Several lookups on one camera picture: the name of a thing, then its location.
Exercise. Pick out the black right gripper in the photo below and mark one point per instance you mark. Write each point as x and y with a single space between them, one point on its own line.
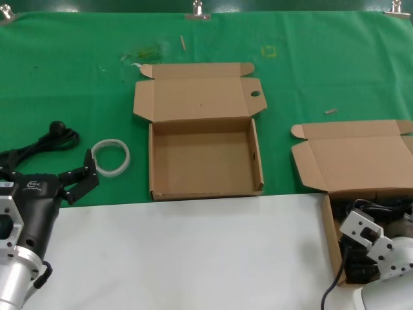
349 247

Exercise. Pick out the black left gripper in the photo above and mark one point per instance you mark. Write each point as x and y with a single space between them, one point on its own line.
38 206

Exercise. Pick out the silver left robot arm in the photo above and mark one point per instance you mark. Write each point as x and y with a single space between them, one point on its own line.
13 281

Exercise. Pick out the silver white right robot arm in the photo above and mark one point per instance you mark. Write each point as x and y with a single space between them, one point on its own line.
387 297

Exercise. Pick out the open brown cardboard box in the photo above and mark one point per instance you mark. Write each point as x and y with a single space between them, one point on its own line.
355 161

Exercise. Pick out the cardboard box with holed flap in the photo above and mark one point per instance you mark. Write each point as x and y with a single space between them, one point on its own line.
200 161

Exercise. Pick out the black power adapter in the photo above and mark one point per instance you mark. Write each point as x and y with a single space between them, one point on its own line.
363 271

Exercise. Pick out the translucent tape roll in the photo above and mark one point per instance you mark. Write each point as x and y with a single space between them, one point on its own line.
109 173

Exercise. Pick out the green table cloth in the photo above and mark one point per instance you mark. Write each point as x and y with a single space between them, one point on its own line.
64 80

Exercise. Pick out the short wooden chip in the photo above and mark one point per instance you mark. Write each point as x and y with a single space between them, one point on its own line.
331 111

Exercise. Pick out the clear plastic scrap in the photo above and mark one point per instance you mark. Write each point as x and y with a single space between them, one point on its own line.
145 51

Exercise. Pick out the silver binder clip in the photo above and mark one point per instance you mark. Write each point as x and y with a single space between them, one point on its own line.
397 11
197 14
6 16

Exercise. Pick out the thin wooden stick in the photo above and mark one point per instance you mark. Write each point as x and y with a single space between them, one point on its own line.
182 42

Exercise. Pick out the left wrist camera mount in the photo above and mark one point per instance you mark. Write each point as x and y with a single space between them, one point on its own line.
6 206

